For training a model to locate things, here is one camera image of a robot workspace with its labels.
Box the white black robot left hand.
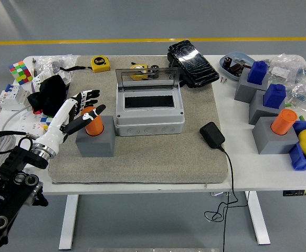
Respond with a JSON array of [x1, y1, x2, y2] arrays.
[[34, 89, 107, 153]]

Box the orange cylinder battery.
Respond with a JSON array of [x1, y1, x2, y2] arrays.
[[80, 106, 104, 137], [270, 109, 299, 137]]

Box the clear hinged box lid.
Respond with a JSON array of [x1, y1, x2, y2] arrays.
[[115, 67, 181, 91]]

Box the grey plastic junction box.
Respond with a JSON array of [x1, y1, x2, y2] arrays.
[[115, 88, 186, 137]]

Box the blue square battery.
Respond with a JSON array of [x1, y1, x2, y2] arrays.
[[247, 60, 269, 86], [262, 83, 287, 109]]

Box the multicolour puzzle cube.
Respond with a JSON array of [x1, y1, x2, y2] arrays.
[[40, 114, 56, 132], [8, 60, 34, 86]]

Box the white power strip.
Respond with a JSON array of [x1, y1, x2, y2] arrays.
[[10, 108, 54, 148]]

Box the black cloth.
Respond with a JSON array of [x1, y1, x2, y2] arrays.
[[27, 75, 68, 118]]

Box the grey cube holder round hole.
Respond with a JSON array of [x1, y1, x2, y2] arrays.
[[75, 115, 117, 158], [251, 116, 299, 155]]

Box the white circuit breaker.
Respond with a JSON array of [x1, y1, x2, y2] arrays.
[[0, 83, 31, 112]]

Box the clear crumpled plastic bag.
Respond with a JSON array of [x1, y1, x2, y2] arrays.
[[36, 54, 79, 85]]

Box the white table leg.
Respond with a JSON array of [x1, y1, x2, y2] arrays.
[[247, 191, 271, 246], [58, 194, 79, 250]]

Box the yellow tape measure chrome face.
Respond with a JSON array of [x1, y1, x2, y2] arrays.
[[130, 62, 150, 81]]

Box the grey-brown table mat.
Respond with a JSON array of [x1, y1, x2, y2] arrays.
[[48, 55, 228, 185]]

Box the glossy black cracked case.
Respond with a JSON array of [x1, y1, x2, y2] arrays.
[[167, 39, 220, 89]]

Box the black power adapter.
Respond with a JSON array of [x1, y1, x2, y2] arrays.
[[199, 121, 226, 150]]

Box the brown component in dish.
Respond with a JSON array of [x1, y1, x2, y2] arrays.
[[227, 62, 245, 77]]

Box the grey cube holder square hole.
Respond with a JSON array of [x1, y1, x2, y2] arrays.
[[234, 67, 269, 103], [248, 89, 286, 125]]

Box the blue-grey oval dish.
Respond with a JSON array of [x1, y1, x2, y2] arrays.
[[219, 51, 256, 81]]

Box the clear bag of small parts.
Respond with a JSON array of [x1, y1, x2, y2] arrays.
[[285, 78, 306, 116], [267, 53, 306, 87]]

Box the blue plastic bin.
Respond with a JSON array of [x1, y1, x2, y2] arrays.
[[288, 120, 306, 172]]

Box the black table control panel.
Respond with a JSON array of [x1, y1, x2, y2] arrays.
[[282, 189, 306, 197]]

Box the yellow tape measure black strap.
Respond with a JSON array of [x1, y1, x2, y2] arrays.
[[59, 56, 111, 74]]

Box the black adapter cord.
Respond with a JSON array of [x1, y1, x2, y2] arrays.
[[204, 145, 248, 252]]

